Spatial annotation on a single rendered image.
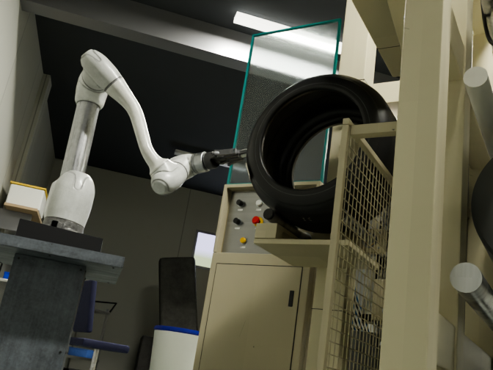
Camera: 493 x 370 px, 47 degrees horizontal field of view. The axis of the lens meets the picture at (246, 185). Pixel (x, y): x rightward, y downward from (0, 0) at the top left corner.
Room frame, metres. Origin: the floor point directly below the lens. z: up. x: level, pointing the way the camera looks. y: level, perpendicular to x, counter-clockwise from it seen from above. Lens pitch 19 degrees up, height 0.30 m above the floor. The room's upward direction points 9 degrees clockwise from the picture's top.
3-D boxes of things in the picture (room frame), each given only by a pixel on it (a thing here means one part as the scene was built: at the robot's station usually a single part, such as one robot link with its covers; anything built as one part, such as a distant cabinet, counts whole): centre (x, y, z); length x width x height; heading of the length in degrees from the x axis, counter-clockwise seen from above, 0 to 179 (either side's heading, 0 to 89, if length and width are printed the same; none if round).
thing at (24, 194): (6.54, 2.50, 1.90); 0.48 x 0.40 x 0.27; 13
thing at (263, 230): (2.20, -0.19, 0.83); 0.36 x 0.09 x 0.06; 148
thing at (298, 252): (2.12, -0.31, 0.80); 0.37 x 0.36 x 0.02; 58
